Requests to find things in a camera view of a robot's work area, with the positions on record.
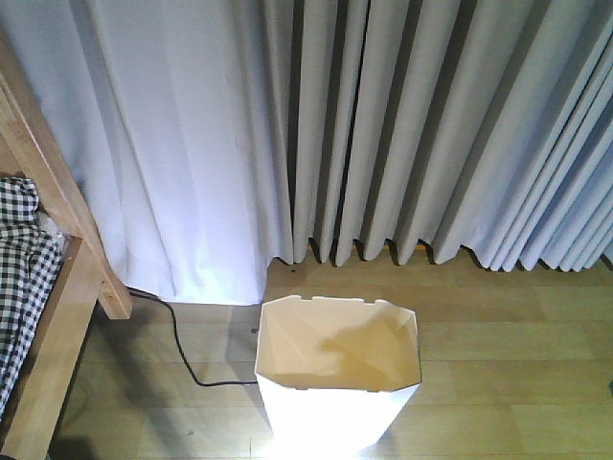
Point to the white plastic trash bin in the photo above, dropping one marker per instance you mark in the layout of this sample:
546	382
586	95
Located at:
334	373

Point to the white pleated curtain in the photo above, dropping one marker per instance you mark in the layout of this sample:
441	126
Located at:
211	137

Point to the black white checkered bedding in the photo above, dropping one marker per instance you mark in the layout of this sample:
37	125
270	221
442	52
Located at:
30	262

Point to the wooden bed frame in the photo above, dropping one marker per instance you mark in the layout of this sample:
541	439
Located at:
85	278

